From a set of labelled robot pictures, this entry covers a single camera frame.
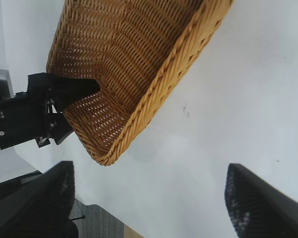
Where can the tan woven wicker basket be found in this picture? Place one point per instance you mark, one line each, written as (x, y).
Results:
(139, 62)

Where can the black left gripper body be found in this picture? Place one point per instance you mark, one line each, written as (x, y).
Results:
(15, 119)

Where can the small black zip tie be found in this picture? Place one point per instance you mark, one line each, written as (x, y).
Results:
(77, 218)

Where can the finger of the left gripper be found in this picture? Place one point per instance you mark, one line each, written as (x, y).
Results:
(60, 130)
(69, 89)

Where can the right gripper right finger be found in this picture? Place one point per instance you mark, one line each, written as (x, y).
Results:
(263, 210)

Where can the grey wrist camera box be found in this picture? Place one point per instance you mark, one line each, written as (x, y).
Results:
(0, 81)

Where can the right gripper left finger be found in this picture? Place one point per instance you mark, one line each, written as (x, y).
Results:
(39, 203)

